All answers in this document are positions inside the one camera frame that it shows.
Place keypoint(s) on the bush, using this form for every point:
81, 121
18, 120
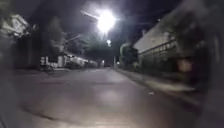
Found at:
128, 55

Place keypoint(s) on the grey asphalt road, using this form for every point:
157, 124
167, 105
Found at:
96, 100

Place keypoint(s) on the pale fence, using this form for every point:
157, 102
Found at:
71, 61

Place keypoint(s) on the street lamp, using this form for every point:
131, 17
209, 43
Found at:
106, 21

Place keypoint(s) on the pale kerb strip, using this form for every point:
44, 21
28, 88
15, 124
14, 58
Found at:
156, 84

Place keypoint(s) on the building with pale roof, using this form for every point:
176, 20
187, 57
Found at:
156, 43

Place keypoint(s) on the dark trees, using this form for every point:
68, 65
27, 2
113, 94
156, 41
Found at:
60, 40

